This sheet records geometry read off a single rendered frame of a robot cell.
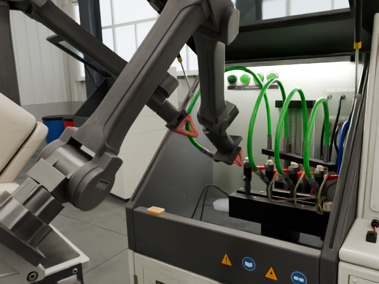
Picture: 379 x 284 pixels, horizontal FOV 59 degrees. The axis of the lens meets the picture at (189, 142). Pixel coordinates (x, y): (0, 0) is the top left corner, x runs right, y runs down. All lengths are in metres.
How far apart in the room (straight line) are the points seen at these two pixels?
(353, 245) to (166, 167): 0.71
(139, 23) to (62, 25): 5.84
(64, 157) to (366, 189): 0.82
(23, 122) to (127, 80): 0.20
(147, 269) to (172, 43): 0.88
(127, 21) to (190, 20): 6.53
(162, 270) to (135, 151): 2.83
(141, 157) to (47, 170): 3.49
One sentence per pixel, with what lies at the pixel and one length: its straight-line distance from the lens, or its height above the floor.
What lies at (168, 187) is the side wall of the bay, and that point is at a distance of 1.34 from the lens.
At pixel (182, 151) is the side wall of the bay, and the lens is 1.38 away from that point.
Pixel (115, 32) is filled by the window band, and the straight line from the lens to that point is 7.27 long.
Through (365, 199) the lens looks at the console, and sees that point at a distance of 1.09.
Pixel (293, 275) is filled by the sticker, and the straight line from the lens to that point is 0.96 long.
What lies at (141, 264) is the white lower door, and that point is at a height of 0.75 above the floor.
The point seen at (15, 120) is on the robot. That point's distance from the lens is 0.64.
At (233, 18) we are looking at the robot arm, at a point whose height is 1.49.
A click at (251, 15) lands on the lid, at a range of 1.27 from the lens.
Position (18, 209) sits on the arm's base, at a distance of 0.51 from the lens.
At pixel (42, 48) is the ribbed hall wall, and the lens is 8.20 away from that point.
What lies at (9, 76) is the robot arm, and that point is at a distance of 0.95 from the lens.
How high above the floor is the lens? 1.38
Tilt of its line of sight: 10 degrees down
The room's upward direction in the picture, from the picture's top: 2 degrees counter-clockwise
